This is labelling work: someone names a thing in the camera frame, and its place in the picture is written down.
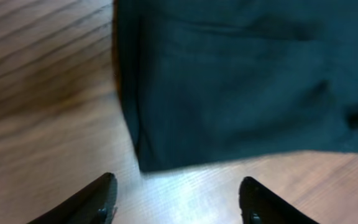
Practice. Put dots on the black t-shirt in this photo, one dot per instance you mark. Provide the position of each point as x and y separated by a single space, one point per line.
207 81

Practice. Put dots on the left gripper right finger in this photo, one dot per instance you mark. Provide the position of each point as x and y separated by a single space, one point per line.
259 205

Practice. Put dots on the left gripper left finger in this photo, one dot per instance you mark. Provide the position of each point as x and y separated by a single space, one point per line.
94 204

